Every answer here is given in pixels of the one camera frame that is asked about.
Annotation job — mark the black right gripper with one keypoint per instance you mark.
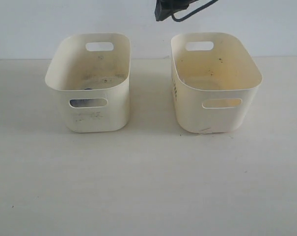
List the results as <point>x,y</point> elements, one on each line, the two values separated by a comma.
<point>165,8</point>

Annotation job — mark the grey small object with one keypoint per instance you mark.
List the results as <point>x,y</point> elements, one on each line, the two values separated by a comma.
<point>79,103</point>

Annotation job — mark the cream plastic bin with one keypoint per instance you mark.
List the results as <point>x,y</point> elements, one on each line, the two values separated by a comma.
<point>214,81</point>
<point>100,61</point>

